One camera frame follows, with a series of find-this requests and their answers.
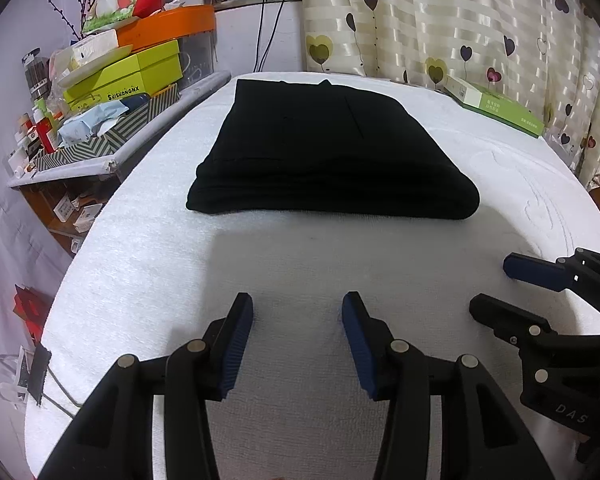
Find black textured pad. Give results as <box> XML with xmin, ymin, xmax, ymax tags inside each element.
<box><xmin>27</xmin><ymin>344</ymin><xmax>54</xmax><ymax>406</ymax></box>

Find grey side table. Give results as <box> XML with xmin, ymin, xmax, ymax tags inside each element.
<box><xmin>7</xmin><ymin>71</ymin><xmax>232</xmax><ymax>191</ymax></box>

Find white plate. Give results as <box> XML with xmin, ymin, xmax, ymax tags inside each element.
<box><xmin>55</xmin><ymin>44</ymin><xmax>133</xmax><ymax>86</ymax></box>

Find dark glass jar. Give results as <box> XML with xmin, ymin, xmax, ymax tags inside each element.
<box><xmin>22</xmin><ymin>49</ymin><xmax>51</xmax><ymax>101</ymax></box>

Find striped storage tray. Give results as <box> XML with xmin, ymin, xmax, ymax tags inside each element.
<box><xmin>32</xmin><ymin>84</ymin><xmax>180</xmax><ymax>173</ymax></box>

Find white paper tags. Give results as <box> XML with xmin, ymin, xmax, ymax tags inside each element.
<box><xmin>52</xmin><ymin>192</ymin><xmax>104</xmax><ymax>234</ymax></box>

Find orange flat box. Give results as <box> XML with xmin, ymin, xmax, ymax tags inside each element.
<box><xmin>115</xmin><ymin>4</ymin><xmax>217</xmax><ymax>53</ymax></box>

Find white towel blanket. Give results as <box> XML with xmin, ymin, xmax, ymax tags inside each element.
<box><xmin>24</xmin><ymin>72</ymin><xmax>600</xmax><ymax>480</ymax></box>

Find white tissue box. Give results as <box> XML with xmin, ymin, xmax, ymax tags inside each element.
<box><xmin>70</xmin><ymin>29</ymin><xmax>120</xmax><ymax>66</ymax></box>

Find green flat box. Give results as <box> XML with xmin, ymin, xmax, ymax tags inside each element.
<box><xmin>442</xmin><ymin>74</ymin><xmax>546</xmax><ymax>138</ymax></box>

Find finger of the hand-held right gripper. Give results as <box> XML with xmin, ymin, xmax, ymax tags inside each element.
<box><xmin>469</xmin><ymin>294</ymin><xmax>600</xmax><ymax>396</ymax></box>
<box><xmin>502</xmin><ymin>247</ymin><xmax>600</xmax><ymax>333</ymax></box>

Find heart patterned curtain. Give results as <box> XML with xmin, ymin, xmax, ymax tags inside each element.
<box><xmin>300</xmin><ymin>0</ymin><xmax>600</xmax><ymax>191</ymax></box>

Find white plastic frame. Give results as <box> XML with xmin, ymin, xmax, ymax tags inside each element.
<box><xmin>0</xmin><ymin>352</ymin><xmax>32</xmax><ymax>404</ymax></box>

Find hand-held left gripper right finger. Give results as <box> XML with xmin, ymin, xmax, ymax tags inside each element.
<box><xmin>342</xmin><ymin>291</ymin><xmax>556</xmax><ymax>480</ymax></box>

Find lime green shoe box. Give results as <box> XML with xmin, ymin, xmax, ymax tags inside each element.
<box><xmin>62</xmin><ymin>40</ymin><xmax>183</xmax><ymax>111</ymax></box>

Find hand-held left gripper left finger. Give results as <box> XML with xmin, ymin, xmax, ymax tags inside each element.
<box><xmin>37</xmin><ymin>292</ymin><xmax>255</xmax><ymax>480</ymax></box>

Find purple decorative twigs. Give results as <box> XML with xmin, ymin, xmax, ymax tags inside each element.
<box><xmin>32</xmin><ymin>0</ymin><xmax>101</xmax><ymax>41</ymax></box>

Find light blue packet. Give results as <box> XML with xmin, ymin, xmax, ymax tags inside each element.
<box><xmin>57</xmin><ymin>102</ymin><xmax>131</xmax><ymax>147</ymax></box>

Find brown wooden cabinet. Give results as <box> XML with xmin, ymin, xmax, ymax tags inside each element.
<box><xmin>20</xmin><ymin>179</ymin><xmax>112</xmax><ymax>257</ymax></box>

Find charger cable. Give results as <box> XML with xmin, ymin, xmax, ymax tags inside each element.
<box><xmin>253</xmin><ymin>0</ymin><xmax>276</xmax><ymax>73</ymax></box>
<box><xmin>257</xmin><ymin>0</ymin><xmax>296</xmax><ymax>73</ymax></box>

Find black pants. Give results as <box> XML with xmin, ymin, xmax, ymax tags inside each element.
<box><xmin>186</xmin><ymin>79</ymin><xmax>481</xmax><ymax>220</ymax></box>

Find red bottle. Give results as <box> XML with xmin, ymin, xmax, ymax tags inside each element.
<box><xmin>35</xmin><ymin>120</ymin><xmax>57</xmax><ymax>157</ymax></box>

